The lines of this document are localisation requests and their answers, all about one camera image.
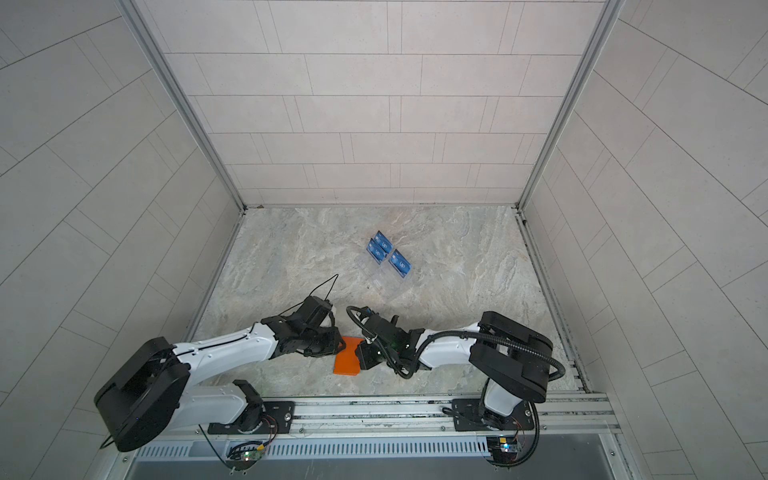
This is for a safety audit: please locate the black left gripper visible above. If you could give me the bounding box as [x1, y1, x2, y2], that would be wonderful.
[299, 326, 351, 357]

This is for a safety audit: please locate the orange card holder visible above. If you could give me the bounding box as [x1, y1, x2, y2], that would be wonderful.
[333, 336, 363, 376]

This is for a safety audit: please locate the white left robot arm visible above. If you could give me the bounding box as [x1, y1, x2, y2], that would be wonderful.
[94, 295, 346, 452]

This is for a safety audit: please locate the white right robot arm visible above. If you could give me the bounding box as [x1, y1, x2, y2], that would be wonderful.
[346, 306, 566, 430]

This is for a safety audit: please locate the right card stack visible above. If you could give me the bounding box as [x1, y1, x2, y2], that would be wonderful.
[377, 249, 413, 298]

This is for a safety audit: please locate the card stack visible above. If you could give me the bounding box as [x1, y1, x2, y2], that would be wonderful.
[360, 230, 394, 274]
[377, 249, 413, 298]

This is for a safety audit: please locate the left card stack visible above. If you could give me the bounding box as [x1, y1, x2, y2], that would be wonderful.
[360, 230, 394, 274]

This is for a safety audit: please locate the left green circuit board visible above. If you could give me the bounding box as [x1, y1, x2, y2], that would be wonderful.
[226, 441, 266, 471]

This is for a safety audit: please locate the green circuit board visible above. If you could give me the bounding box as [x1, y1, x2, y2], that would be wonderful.
[226, 441, 266, 471]
[486, 437, 522, 467]

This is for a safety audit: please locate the right green circuit board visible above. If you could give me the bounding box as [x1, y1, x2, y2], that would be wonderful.
[486, 437, 522, 467]

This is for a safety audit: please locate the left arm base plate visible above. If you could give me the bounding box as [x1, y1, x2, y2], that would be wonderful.
[206, 401, 296, 435]

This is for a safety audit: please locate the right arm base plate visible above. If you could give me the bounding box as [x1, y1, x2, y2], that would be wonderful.
[445, 398, 535, 432]

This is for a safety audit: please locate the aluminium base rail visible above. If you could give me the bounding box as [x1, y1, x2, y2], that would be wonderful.
[115, 392, 620, 451]

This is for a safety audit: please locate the aluminium corner post left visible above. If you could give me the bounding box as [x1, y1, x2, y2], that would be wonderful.
[115, 0, 247, 215]

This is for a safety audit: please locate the aluminium corner post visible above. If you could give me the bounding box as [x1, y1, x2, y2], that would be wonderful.
[115, 0, 247, 215]
[517, 0, 624, 214]

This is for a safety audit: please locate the aluminium corner post right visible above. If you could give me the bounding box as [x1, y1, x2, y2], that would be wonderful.
[517, 0, 624, 214]

